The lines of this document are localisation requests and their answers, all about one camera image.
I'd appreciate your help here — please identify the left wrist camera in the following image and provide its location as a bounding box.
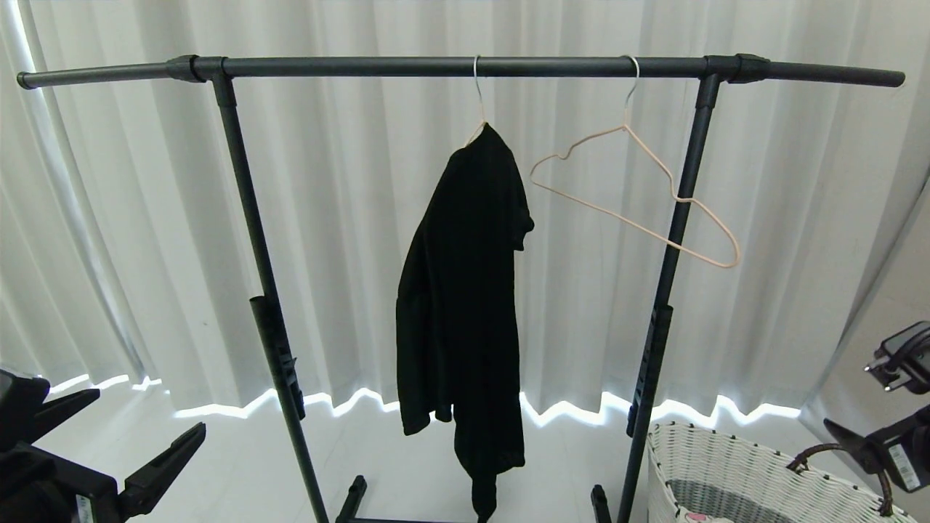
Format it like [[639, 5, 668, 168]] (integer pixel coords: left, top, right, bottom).
[[0, 368, 51, 453]]

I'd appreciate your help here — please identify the white laundry basket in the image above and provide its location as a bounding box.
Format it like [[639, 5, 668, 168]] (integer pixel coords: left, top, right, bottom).
[[645, 421, 918, 523]]

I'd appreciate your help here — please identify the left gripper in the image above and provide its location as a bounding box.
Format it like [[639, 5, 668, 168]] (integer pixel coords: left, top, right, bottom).
[[0, 388, 208, 523]]

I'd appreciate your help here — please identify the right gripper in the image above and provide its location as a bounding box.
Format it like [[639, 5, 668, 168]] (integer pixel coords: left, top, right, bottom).
[[824, 405, 930, 495]]

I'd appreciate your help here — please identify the black short-sleeved shirt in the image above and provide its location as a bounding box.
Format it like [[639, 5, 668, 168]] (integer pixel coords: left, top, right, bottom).
[[396, 122, 535, 523]]

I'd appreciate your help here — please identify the pink clothes hanger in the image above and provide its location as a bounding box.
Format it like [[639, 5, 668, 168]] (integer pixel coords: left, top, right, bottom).
[[529, 56, 741, 269], [465, 56, 490, 146]]

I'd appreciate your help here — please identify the white curtain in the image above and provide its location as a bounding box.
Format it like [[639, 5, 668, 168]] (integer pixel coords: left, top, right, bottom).
[[0, 0, 930, 429]]

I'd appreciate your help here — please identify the black clothes rack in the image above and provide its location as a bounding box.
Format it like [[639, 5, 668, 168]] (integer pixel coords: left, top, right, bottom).
[[16, 52, 906, 523]]

